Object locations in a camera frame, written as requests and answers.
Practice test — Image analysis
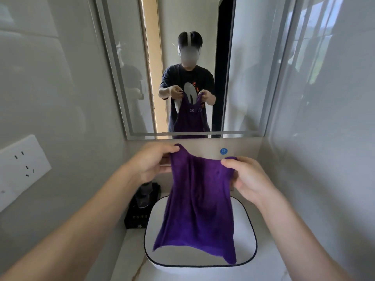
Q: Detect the black tray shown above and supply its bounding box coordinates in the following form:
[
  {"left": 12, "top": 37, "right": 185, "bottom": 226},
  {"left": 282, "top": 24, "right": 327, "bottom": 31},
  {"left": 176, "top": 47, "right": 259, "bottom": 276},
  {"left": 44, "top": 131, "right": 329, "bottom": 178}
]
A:
[{"left": 124, "top": 181, "right": 162, "bottom": 230}]

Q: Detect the rectangular wall mirror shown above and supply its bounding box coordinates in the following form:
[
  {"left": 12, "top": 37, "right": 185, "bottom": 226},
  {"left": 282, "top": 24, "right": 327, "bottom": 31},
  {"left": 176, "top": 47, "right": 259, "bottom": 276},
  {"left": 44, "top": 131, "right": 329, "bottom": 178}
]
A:
[{"left": 93, "top": 0, "right": 298, "bottom": 140}]

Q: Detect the purple microfibre cloth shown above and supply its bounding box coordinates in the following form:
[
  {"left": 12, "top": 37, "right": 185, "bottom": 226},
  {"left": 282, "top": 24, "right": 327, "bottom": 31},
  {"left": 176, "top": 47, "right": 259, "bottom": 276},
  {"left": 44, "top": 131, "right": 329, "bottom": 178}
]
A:
[{"left": 152, "top": 143, "right": 238, "bottom": 265}]

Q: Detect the white sink basin black rim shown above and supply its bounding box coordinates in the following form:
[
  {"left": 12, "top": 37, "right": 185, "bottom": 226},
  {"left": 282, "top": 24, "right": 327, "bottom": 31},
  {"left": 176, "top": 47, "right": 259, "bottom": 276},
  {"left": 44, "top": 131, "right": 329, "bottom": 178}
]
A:
[{"left": 143, "top": 195, "right": 258, "bottom": 268}]

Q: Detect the white wall switch socket panel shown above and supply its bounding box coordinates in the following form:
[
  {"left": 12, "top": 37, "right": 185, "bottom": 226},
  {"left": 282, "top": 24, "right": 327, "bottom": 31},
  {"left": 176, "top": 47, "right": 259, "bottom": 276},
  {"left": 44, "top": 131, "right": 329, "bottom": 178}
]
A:
[{"left": 0, "top": 134, "right": 52, "bottom": 213}]

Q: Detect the person's right forearm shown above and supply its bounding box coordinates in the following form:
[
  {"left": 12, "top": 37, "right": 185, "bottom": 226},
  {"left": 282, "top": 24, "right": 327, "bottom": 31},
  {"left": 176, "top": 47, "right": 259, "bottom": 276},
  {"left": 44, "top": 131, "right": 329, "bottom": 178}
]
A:
[{"left": 257, "top": 191, "right": 355, "bottom": 281}]

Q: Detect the person's left hand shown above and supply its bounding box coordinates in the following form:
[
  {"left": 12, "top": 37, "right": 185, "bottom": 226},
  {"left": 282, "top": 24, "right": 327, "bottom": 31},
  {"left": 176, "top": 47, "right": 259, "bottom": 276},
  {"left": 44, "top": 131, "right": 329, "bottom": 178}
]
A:
[{"left": 126, "top": 142, "right": 181, "bottom": 184}]

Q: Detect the person's right hand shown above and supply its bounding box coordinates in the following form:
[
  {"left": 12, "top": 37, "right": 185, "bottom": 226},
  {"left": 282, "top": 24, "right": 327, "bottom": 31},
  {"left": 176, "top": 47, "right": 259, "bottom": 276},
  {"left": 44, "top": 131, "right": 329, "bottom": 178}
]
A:
[{"left": 220, "top": 156, "right": 281, "bottom": 206}]

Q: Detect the person's left forearm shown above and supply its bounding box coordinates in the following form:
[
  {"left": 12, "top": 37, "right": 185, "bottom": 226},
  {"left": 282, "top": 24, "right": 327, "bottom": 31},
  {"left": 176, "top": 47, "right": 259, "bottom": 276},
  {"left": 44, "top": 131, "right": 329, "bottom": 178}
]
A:
[{"left": 0, "top": 165, "right": 144, "bottom": 281}]

